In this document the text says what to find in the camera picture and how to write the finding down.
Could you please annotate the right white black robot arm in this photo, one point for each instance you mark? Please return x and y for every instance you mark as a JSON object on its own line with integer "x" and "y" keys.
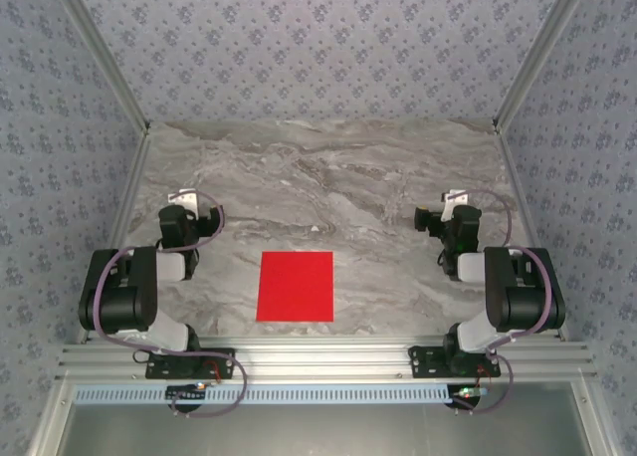
{"x": 522, "y": 301}

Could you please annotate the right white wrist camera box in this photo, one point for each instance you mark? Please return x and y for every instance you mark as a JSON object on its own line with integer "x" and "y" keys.
{"x": 454, "y": 201}

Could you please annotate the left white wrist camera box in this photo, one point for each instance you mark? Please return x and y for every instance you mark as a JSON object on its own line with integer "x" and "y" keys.
{"x": 185, "y": 199}

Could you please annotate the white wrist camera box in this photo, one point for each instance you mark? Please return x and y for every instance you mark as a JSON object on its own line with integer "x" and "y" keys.
{"x": 454, "y": 201}
{"x": 185, "y": 199}

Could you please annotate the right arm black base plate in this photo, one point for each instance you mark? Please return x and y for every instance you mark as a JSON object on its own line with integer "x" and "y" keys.
{"x": 425, "y": 364}

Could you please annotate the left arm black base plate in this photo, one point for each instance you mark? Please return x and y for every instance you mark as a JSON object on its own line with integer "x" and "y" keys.
{"x": 219, "y": 364}

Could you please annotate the small adapter circuit board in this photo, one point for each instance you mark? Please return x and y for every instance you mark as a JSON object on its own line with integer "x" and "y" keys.
{"x": 470, "y": 392}
{"x": 186, "y": 392}

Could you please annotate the aluminium side rail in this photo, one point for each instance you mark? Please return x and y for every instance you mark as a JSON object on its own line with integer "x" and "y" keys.
{"x": 122, "y": 217}
{"x": 527, "y": 217}

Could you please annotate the grey metal sheet panel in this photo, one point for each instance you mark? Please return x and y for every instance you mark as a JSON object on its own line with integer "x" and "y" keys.
{"x": 318, "y": 431}

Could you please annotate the aluminium mounting rail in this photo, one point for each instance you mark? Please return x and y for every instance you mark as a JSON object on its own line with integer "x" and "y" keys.
{"x": 318, "y": 359}

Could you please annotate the aluminium corner post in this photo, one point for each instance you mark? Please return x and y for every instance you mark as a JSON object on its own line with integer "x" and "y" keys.
{"x": 99, "y": 53}
{"x": 542, "y": 53}

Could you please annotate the red paper sheet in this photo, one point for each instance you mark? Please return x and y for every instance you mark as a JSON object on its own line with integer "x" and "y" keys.
{"x": 296, "y": 287}

